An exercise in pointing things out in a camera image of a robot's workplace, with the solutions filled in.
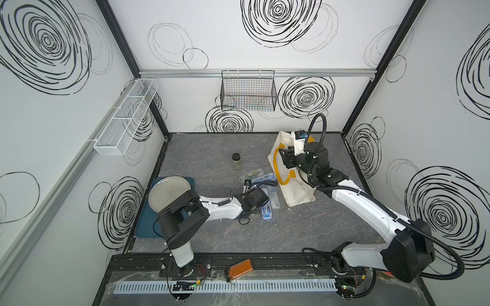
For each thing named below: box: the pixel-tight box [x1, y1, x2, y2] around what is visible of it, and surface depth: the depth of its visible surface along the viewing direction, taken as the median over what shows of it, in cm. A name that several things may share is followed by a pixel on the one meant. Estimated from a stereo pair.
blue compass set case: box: [260, 200, 273, 221], surface depth 88 cm
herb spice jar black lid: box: [232, 152, 242, 171], surface depth 101 cm
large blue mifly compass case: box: [250, 172, 278, 184], surface depth 101 cm
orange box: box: [229, 258, 254, 280], surface depth 71 cm
